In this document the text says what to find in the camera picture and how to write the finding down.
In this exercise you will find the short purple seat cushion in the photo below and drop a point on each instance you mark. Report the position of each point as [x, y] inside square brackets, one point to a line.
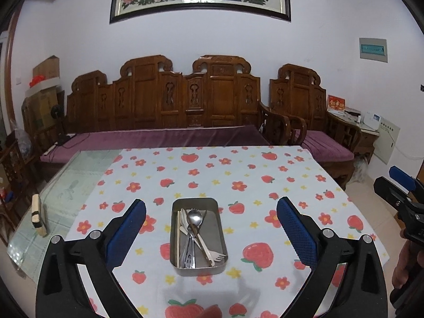
[328, 145]

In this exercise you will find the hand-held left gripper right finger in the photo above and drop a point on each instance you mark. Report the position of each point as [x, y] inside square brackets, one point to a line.
[294, 232]

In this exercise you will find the large metal spoon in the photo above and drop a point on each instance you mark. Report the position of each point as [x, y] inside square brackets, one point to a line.
[194, 219]

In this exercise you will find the wooden door frame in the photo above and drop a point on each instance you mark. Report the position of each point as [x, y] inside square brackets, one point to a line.
[11, 73]

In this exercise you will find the large cardboard box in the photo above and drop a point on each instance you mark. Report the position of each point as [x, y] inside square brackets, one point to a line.
[39, 106]

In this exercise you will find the black fan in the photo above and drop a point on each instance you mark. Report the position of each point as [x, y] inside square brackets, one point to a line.
[57, 112]

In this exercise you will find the beige plastic fork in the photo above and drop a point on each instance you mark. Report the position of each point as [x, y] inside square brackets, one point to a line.
[218, 257]

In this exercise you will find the carved wooden sofa bench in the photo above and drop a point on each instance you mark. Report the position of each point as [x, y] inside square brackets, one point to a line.
[149, 102]

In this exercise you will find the small cardboard box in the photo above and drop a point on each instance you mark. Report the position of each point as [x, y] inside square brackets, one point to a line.
[46, 68]

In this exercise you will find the metal fork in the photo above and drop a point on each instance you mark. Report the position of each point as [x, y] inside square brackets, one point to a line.
[192, 261]

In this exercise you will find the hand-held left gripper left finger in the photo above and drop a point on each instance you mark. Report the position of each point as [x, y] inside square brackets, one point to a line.
[127, 230]

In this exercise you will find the red card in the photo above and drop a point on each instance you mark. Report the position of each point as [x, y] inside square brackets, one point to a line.
[336, 103]

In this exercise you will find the wall distribution box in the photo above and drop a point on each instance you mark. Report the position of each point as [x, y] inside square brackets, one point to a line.
[373, 50]

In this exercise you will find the white plastic bags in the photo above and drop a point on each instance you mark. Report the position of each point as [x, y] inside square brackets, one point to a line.
[361, 170]

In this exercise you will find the carved wooden armchair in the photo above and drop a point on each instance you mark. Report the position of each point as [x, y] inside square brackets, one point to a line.
[298, 102]

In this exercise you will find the person's right hand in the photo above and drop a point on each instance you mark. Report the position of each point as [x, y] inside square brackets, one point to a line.
[402, 265]

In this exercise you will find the white flat box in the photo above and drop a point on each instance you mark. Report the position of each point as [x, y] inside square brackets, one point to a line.
[43, 84]

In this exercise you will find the long purple seat cushion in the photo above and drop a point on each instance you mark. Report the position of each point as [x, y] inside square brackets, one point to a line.
[159, 139]

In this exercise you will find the red plastic object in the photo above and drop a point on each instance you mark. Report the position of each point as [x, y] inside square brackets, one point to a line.
[37, 82]

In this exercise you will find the strawberry print tablecloth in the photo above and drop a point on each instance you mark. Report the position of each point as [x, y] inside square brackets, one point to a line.
[232, 172]

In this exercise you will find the person's left hand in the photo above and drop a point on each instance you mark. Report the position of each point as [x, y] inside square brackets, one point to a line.
[210, 313]

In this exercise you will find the dark wooden chair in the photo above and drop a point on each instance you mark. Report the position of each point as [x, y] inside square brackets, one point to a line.
[15, 179]

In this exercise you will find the wooden side table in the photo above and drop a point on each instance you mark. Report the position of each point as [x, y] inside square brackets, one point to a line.
[364, 139]

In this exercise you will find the clear plastic bag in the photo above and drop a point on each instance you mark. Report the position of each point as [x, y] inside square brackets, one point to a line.
[21, 144]

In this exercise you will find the wooden brush block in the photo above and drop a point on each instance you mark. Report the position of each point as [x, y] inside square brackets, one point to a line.
[39, 215]

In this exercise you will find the white desk device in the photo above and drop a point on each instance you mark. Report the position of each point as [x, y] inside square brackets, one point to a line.
[372, 121]

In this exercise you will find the white wall cabinet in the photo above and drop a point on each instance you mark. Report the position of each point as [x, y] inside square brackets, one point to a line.
[387, 147]

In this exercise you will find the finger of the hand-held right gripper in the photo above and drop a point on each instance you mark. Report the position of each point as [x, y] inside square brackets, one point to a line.
[391, 190]
[402, 177]

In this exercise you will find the rectangular metal tin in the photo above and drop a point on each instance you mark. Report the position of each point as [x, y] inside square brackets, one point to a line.
[215, 235]

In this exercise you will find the glass door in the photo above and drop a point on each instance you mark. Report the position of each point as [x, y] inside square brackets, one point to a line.
[4, 86]

